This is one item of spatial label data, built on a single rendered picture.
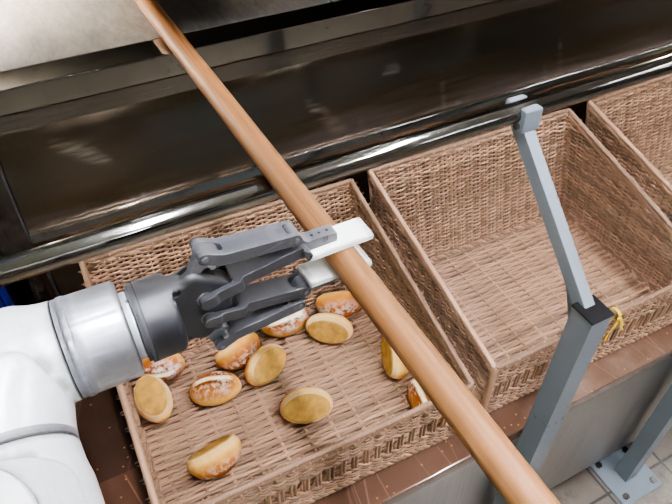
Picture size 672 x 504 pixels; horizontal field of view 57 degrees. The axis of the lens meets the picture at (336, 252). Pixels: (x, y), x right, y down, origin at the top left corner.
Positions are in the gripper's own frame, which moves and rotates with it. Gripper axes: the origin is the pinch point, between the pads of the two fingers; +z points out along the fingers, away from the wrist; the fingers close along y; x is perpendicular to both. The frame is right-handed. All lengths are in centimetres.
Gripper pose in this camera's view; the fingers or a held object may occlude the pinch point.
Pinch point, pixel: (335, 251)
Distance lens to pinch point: 62.0
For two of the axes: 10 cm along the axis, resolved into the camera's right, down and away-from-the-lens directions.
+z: 8.9, -3.2, 3.4
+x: 4.6, 6.2, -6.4
